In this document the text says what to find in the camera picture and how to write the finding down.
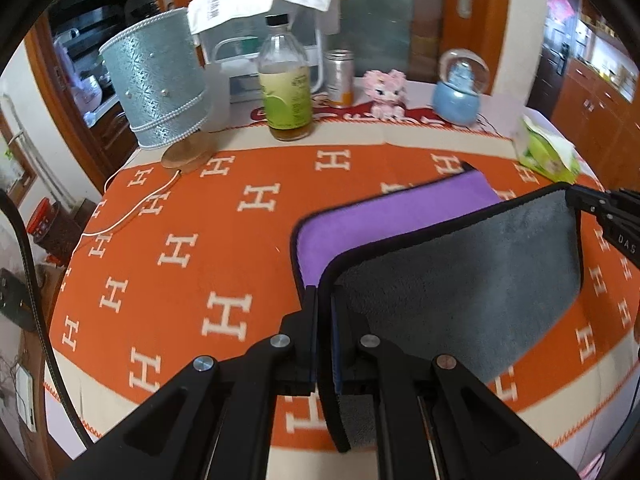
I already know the purple and grey towel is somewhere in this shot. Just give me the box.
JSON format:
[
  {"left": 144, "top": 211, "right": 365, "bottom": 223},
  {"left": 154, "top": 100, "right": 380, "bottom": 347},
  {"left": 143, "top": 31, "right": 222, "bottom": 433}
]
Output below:
[{"left": 290, "top": 166, "right": 582, "bottom": 453}]

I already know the green tissue pack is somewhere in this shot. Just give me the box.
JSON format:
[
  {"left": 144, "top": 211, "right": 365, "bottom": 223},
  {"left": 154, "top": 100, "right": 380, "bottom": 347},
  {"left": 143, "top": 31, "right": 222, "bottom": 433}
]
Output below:
[{"left": 512, "top": 115, "right": 580, "bottom": 184}]

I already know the brown wooden cabinet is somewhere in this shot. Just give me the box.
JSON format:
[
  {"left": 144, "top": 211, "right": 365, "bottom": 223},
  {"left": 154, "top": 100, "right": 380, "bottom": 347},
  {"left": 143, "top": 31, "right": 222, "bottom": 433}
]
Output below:
[{"left": 527, "top": 48, "right": 639, "bottom": 190}]

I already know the orange H-pattern blanket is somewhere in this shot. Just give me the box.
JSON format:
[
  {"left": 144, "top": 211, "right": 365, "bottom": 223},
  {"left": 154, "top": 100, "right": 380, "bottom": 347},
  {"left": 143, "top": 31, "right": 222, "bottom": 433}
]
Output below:
[{"left": 50, "top": 120, "right": 639, "bottom": 462}]

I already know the blue snow globe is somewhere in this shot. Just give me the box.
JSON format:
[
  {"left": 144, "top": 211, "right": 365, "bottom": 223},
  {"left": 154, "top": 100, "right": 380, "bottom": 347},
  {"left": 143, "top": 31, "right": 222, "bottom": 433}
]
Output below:
[{"left": 432, "top": 49, "right": 490, "bottom": 126}]

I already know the pink plush toy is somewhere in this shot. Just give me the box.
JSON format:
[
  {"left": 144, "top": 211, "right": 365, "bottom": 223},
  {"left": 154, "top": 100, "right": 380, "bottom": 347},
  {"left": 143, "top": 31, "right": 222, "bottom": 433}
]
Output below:
[{"left": 362, "top": 70, "right": 407, "bottom": 120}]

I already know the silver metal can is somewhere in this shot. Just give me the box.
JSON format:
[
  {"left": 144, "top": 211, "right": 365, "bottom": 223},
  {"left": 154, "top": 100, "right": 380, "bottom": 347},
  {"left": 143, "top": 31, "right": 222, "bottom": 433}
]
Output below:
[{"left": 324, "top": 49, "right": 355, "bottom": 108}]

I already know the glass bottle green label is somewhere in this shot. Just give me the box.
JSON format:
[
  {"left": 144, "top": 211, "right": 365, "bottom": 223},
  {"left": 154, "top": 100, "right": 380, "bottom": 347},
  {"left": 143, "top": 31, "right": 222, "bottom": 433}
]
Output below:
[{"left": 257, "top": 14, "right": 312, "bottom": 142}]

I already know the white plastic container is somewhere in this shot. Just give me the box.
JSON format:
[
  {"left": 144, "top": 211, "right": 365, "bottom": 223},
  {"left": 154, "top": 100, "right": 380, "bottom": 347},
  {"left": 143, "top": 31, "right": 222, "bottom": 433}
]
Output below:
[{"left": 186, "top": 0, "right": 342, "bottom": 104}]

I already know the white lamp cord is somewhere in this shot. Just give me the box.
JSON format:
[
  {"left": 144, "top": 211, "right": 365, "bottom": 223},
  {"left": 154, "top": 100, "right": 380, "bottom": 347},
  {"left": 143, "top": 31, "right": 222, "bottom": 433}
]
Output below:
[{"left": 79, "top": 169, "right": 182, "bottom": 239}]

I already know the black cable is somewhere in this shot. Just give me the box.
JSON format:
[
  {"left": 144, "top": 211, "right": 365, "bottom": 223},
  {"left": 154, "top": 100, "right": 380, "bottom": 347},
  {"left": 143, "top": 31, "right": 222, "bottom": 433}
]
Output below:
[{"left": 0, "top": 188, "right": 97, "bottom": 449}]

